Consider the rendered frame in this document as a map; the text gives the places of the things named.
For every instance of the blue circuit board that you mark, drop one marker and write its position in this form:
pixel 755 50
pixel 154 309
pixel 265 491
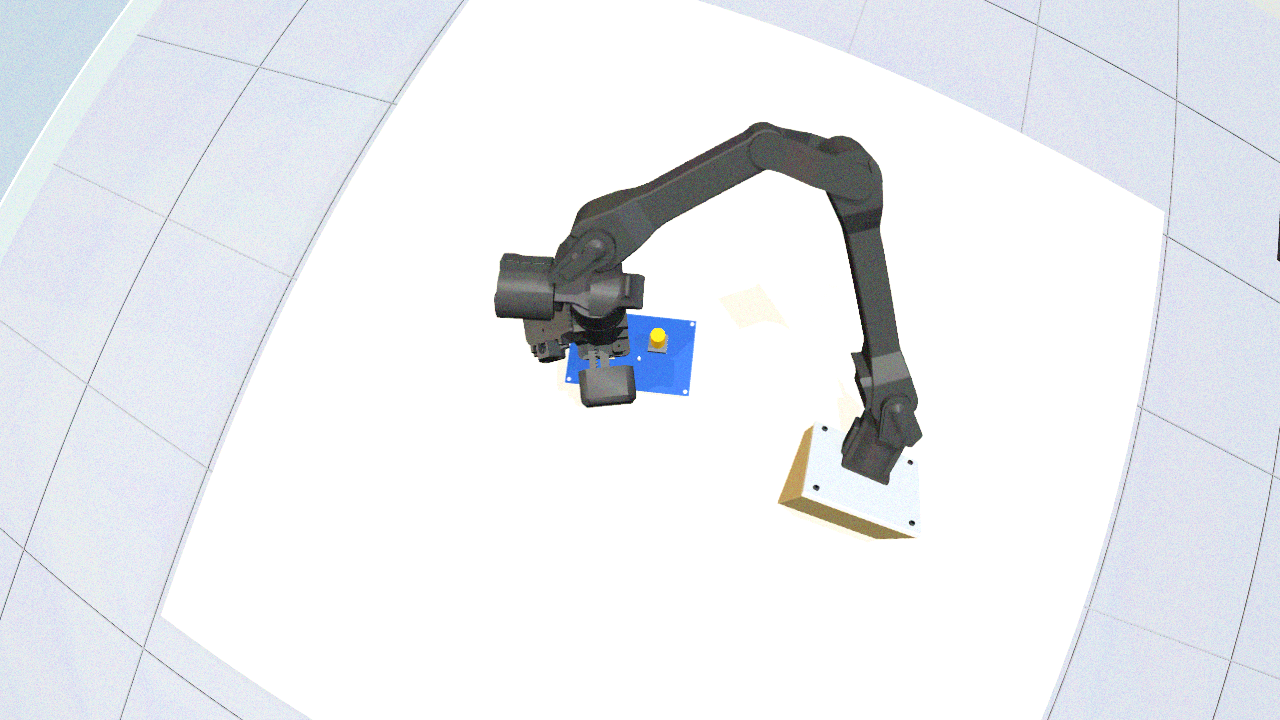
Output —
pixel 654 370

